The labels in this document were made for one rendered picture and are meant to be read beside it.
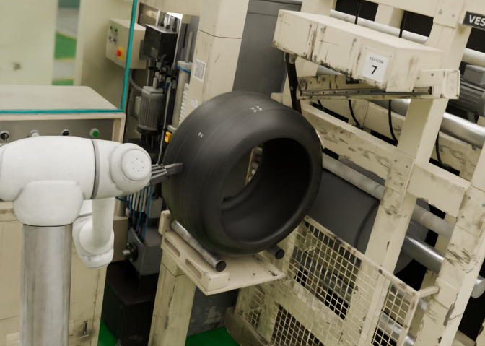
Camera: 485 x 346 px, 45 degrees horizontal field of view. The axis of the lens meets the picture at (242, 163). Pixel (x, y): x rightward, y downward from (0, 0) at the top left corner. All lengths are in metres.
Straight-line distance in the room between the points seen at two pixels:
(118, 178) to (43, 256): 0.22
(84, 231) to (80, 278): 0.92
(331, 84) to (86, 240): 1.10
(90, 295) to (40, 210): 1.55
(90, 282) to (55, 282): 1.44
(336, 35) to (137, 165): 1.07
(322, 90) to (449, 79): 0.53
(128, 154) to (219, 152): 0.74
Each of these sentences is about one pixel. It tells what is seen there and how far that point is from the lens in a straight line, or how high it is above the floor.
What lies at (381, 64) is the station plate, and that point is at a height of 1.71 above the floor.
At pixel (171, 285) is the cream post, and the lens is 2.60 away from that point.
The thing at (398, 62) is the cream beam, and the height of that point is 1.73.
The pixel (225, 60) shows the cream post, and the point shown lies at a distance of 2.25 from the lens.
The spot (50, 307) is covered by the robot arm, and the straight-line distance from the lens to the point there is 1.29.
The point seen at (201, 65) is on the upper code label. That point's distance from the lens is 2.27.
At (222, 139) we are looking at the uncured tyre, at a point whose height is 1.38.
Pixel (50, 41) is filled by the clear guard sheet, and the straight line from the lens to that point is 2.24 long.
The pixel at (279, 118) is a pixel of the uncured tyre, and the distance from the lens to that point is 2.01.
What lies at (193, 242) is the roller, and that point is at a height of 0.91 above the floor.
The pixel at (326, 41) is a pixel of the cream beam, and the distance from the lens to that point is 2.12.
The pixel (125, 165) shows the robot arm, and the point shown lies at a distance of 1.21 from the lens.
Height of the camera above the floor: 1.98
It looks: 20 degrees down
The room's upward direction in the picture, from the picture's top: 11 degrees clockwise
